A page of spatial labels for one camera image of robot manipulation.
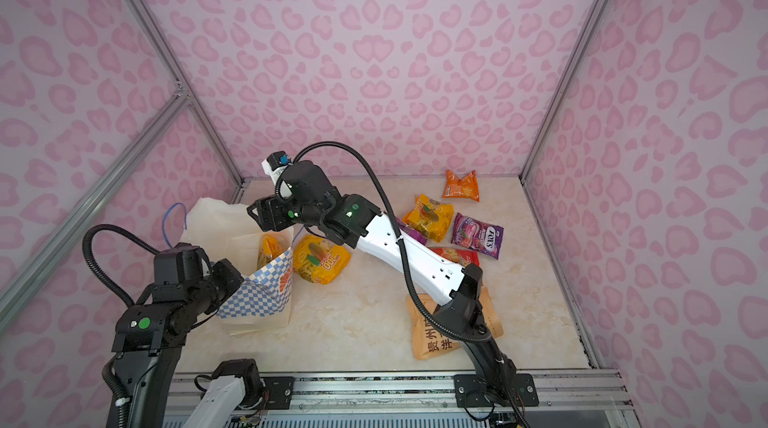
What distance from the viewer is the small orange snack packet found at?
1.13 meters

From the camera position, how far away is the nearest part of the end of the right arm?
0.56 metres

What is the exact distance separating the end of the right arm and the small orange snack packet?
2.26ft
